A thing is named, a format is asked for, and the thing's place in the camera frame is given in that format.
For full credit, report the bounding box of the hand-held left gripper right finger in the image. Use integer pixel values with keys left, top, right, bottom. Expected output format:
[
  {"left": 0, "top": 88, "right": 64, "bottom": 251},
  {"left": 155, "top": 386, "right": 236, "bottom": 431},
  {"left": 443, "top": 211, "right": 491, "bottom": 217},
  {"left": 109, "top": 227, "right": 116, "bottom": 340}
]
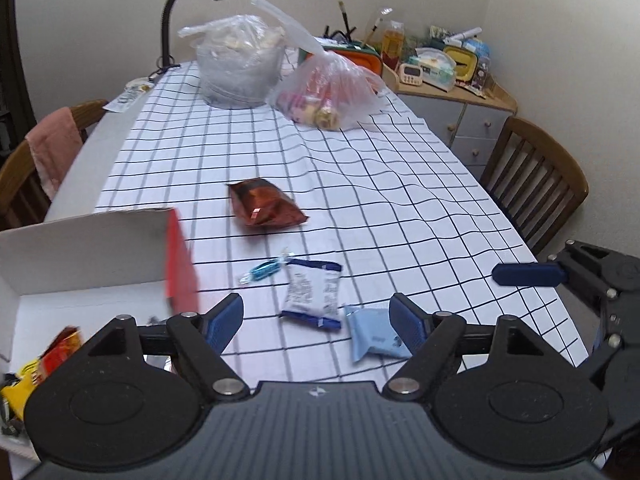
[{"left": 382, "top": 292, "right": 553, "bottom": 403}]

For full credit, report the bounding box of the silver desk lamp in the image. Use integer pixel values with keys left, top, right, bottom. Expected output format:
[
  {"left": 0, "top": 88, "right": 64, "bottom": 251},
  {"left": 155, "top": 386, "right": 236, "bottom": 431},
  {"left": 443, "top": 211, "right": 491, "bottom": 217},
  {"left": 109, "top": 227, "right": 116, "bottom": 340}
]
[{"left": 159, "top": 0, "right": 255, "bottom": 73}]

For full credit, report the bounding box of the white kitchen timer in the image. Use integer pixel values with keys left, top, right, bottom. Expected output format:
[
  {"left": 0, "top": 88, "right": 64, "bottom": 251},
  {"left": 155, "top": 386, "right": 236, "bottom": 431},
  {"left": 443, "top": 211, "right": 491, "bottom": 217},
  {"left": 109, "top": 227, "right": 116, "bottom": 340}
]
[{"left": 397, "top": 61, "right": 425, "bottom": 86}]

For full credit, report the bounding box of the yellow snack packet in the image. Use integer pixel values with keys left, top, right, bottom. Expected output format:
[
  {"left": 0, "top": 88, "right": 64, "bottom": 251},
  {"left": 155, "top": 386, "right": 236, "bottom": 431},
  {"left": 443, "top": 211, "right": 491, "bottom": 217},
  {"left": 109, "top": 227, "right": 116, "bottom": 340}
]
[{"left": 0, "top": 359, "right": 46, "bottom": 421}]

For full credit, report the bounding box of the red and white cardboard box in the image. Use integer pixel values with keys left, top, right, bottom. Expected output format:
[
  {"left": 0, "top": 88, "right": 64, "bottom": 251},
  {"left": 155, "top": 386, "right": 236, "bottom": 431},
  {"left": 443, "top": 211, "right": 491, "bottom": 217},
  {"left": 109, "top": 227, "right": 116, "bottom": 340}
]
[{"left": 0, "top": 207, "right": 202, "bottom": 463}]

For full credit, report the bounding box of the amber liquid bottle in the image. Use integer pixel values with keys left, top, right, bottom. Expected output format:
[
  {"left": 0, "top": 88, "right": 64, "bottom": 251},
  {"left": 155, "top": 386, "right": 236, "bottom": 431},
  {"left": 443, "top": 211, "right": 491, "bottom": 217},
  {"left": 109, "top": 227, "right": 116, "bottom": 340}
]
[{"left": 381, "top": 21, "right": 405, "bottom": 68}]

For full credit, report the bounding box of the blue wrapped candy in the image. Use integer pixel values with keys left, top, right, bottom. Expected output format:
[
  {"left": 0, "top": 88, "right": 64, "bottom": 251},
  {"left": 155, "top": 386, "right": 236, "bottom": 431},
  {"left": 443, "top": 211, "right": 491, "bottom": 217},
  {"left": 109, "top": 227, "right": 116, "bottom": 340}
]
[{"left": 237, "top": 254, "right": 297, "bottom": 285}]

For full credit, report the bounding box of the small packaged keychain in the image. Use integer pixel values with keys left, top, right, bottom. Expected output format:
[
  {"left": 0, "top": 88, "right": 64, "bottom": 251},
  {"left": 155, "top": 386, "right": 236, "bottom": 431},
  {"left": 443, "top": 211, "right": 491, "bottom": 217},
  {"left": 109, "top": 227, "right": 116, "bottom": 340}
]
[{"left": 102, "top": 77, "right": 156, "bottom": 112}]

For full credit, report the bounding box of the clear plastic bag with containers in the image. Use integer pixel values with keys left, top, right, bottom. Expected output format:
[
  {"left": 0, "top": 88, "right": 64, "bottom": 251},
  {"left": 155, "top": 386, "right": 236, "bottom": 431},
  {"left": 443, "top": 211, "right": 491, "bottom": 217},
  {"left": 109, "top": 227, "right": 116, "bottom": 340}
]
[{"left": 177, "top": 14, "right": 287, "bottom": 109}]

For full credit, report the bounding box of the orange and green container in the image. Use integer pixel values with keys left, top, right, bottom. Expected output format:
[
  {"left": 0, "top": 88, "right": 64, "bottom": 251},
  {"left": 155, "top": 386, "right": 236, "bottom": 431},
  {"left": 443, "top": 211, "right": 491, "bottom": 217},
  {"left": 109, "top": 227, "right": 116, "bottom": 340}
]
[{"left": 320, "top": 39, "right": 385, "bottom": 78}]

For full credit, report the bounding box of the white wooden cabinet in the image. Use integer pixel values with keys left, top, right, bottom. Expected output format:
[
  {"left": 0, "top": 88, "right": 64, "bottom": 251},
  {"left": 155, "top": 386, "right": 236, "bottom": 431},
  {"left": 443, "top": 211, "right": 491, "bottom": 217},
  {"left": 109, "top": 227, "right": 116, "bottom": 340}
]
[{"left": 382, "top": 67, "right": 518, "bottom": 167}]

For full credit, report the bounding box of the wooden chair with cloth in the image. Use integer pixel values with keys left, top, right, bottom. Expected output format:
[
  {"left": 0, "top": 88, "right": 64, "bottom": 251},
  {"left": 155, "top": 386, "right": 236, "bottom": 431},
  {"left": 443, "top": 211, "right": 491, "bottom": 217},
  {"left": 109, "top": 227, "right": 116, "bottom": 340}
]
[{"left": 0, "top": 100, "right": 108, "bottom": 231}]

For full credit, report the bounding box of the white handled paint brush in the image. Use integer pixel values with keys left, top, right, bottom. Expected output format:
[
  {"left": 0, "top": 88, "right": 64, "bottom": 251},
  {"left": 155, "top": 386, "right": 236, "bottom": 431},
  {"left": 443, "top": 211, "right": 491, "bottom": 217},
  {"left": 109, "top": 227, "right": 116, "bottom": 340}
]
[{"left": 361, "top": 17, "right": 384, "bottom": 47}]

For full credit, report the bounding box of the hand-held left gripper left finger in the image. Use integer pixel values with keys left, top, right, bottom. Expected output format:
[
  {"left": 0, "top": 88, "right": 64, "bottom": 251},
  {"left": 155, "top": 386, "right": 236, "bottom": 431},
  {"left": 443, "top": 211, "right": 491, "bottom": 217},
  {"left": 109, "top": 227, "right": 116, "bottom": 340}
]
[{"left": 85, "top": 292, "right": 251, "bottom": 403}]

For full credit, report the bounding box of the white checked tablecloth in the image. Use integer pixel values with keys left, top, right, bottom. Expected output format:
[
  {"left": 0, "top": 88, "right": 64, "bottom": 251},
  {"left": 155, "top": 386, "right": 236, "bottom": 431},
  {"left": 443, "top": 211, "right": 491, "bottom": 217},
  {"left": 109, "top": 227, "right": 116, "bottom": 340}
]
[{"left": 95, "top": 60, "right": 591, "bottom": 392}]

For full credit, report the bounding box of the wooden slatted chair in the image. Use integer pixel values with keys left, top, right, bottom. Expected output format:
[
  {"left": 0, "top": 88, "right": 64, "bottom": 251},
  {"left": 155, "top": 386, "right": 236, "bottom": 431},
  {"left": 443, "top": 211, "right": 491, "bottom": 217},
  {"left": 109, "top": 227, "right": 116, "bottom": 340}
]
[{"left": 479, "top": 117, "right": 590, "bottom": 257}]

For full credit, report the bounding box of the white and blue snack packet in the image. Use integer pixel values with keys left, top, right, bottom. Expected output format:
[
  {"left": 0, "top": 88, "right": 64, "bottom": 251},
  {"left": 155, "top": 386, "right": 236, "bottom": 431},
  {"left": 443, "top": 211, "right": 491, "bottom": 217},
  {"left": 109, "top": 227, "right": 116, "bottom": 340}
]
[{"left": 280, "top": 258, "right": 344, "bottom": 332}]

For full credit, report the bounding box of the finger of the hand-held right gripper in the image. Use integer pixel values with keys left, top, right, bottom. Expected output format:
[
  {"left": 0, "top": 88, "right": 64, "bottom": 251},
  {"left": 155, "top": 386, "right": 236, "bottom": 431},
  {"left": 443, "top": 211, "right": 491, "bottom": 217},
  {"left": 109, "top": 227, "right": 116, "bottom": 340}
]
[{"left": 491, "top": 261, "right": 569, "bottom": 287}]

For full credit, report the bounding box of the pink cloth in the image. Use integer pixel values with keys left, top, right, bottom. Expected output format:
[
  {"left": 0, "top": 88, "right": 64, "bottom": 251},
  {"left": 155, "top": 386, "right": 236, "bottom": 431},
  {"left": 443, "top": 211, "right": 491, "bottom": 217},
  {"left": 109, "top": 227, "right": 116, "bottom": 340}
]
[{"left": 25, "top": 106, "right": 84, "bottom": 201}]

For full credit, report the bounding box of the white tissue pack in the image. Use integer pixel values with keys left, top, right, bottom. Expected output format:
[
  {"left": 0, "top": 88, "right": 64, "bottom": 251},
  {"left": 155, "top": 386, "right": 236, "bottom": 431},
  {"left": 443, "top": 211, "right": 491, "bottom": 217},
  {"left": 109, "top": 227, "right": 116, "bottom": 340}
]
[{"left": 414, "top": 47, "right": 457, "bottom": 92}]

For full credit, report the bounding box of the yellow box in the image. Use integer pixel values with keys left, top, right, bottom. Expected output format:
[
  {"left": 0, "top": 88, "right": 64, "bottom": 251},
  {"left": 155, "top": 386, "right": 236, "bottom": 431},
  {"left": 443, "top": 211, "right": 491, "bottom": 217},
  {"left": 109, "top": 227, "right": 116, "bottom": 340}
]
[{"left": 444, "top": 45, "right": 478, "bottom": 84}]

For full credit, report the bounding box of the dark red shiny snack bag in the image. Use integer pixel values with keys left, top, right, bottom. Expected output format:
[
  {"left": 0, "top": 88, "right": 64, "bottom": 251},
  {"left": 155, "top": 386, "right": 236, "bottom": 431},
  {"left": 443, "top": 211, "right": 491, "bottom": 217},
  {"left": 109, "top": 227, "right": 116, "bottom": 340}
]
[{"left": 226, "top": 178, "right": 309, "bottom": 231}]

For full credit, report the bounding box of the clear plastic bag with sweets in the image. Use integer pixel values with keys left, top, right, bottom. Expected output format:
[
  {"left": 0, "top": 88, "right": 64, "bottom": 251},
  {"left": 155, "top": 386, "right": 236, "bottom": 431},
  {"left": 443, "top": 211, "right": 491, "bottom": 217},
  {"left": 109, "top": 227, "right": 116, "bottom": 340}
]
[{"left": 251, "top": 0, "right": 386, "bottom": 132}]

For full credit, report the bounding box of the white tube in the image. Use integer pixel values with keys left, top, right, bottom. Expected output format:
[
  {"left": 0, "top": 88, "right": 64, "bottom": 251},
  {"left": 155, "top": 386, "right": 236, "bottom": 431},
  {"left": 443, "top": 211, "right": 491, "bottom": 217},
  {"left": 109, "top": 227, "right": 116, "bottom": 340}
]
[{"left": 445, "top": 26, "right": 483, "bottom": 44}]

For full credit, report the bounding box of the light blue snack packet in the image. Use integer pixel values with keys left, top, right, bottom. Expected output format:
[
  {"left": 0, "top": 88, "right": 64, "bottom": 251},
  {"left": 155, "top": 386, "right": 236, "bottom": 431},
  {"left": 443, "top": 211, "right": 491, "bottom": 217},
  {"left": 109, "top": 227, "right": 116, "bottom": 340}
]
[{"left": 342, "top": 305, "right": 414, "bottom": 365}]

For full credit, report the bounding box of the large red snack packet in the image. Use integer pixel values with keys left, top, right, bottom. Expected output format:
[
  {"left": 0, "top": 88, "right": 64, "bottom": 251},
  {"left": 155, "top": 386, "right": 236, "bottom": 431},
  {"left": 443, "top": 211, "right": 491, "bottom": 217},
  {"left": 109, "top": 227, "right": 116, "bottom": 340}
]
[{"left": 37, "top": 326, "right": 83, "bottom": 378}]

